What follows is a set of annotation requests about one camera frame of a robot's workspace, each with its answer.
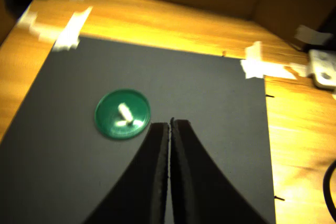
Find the small white plastic terminal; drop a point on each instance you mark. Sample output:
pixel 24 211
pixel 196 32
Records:
pixel 125 111

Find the round green lid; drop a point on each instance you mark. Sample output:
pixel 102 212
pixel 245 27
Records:
pixel 107 119

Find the dark grey mat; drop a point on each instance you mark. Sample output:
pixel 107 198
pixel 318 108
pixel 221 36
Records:
pixel 197 82

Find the small white bracket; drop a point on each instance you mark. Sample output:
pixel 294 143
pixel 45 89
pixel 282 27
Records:
pixel 324 69

